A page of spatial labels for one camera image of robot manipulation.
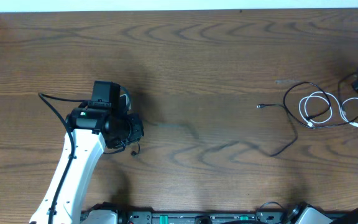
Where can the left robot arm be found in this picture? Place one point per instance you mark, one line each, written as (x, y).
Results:
(100, 123)

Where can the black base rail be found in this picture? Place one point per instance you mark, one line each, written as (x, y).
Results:
(300, 213)

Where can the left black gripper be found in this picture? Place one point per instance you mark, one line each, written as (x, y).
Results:
(136, 129)

